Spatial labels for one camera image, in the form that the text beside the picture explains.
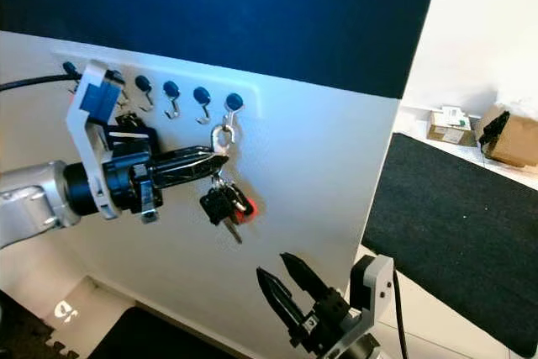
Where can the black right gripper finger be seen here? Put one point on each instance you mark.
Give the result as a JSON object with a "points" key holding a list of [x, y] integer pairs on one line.
{"points": [[309, 279], [286, 298]]}

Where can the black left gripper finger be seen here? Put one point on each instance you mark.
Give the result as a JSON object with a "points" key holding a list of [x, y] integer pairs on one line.
{"points": [[189, 158], [185, 177]]}

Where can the black keys with silver carabiner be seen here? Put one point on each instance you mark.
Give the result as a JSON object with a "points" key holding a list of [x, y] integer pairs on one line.
{"points": [[223, 204]]}

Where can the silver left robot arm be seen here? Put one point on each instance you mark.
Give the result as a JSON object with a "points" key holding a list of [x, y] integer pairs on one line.
{"points": [[34, 203]]}

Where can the blue knob metal hook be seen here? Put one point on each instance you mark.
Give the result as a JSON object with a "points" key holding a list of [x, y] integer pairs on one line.
{"points": [[143, 83], [172, 89], [202, 95], [234, 102], [69, 67]]}

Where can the small black floor mat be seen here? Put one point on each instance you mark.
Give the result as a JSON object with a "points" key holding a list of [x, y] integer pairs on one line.
{"points": [[151, 339]]}

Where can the large black floor mat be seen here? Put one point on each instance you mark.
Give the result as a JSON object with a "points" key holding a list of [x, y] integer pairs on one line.
{"points": [[454, 233]]}

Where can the small printed box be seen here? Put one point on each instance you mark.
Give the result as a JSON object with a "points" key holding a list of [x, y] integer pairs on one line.
{"points": [[450, 130]]}

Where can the black item on cardboard box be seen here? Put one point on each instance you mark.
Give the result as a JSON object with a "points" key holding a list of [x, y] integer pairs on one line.
{"points": [[492, 130]]}

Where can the brown cardboard box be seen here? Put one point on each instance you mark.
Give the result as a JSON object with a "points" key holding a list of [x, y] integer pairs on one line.
{"points": [[518, 140]]}

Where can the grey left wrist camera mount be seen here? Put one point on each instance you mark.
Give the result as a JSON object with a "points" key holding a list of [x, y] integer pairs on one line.
{"points": [[86, 136]]}

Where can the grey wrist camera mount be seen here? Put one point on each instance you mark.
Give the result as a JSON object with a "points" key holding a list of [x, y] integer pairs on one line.
{"points": [[86, 136], [374, 283]]}

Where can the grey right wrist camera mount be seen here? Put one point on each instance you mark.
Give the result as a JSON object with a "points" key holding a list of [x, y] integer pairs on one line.
{"points": [[374, 283]]}

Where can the white hook rail panel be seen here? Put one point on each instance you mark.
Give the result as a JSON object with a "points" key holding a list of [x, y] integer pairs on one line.
{"points": [[193, 71]]}

